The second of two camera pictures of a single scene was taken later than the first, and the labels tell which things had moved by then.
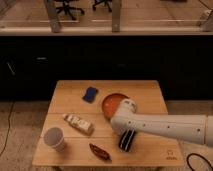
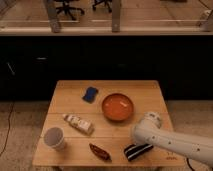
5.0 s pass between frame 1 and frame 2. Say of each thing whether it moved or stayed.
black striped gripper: moved
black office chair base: stayed
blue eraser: stayed
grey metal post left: stayed
